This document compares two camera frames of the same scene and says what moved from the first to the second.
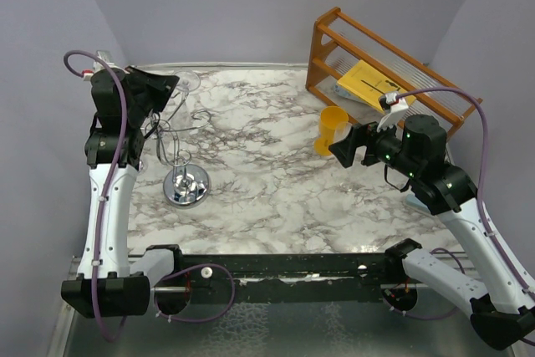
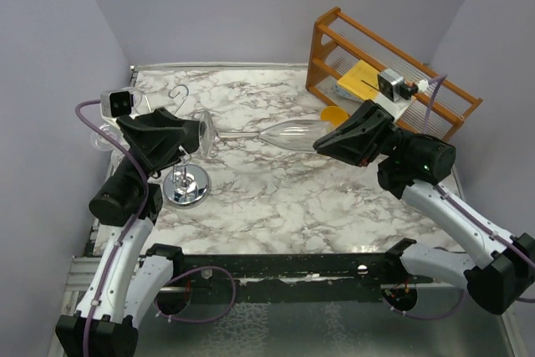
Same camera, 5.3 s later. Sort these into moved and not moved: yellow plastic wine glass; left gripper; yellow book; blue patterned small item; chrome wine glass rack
Moved: left gripper
Not moved: yellow book; blue patterned small item; yellow plastic wine glass; chrome wine glass rack
